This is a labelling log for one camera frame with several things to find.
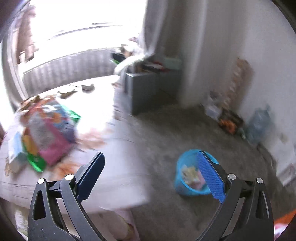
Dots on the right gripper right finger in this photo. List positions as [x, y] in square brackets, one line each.
[245, 209]

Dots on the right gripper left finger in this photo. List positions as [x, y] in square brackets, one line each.
[45, 220]

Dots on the blue mesh trash basket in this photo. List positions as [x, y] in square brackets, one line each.
[188, 158]

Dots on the colourful snack wrapper pile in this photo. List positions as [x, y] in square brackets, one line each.
[46, 133]

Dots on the empty blue water jug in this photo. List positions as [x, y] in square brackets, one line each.
[258, 125]

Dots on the black butter bread bag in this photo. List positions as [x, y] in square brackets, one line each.
[230, 121]

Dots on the clear plastic storage box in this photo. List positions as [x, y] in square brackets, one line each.
[213, 111]

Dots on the small gold snack packet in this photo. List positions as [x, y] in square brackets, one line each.
[65, 95]

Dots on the brown wafer packet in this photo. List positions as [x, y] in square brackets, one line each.
[87, 87]

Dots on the dark grey cabinet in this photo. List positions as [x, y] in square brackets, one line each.
[145, 90]

